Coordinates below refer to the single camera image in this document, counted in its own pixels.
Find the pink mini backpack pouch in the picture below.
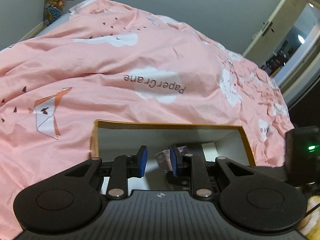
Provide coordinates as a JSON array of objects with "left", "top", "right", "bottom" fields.
[{"left": 155, "top": 149, "right": 172, "bottom": 173}]

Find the white box with writing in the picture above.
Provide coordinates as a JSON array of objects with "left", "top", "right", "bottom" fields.
[{"left": 201, "top": 142, "right": 219, "bottom": 162}]

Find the orange cardboard storage box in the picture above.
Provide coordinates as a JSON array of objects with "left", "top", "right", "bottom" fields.
[{"left": 90, "top": 120, "right": 255, "bottom": 191}]

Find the pink patterned duvet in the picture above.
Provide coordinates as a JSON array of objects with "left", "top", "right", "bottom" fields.
[{"left": 1, "top": 0, "right": 293, "bottom": 239}]

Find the plush toys pile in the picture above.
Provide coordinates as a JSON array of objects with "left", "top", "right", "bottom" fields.
[{"left": 43, "top": 0, "right": 66, "bottom": 28}]

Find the white door with handle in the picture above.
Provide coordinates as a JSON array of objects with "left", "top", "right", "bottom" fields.
[{"left": 243, "top": 0, "right": 307, "bottom": 67}]

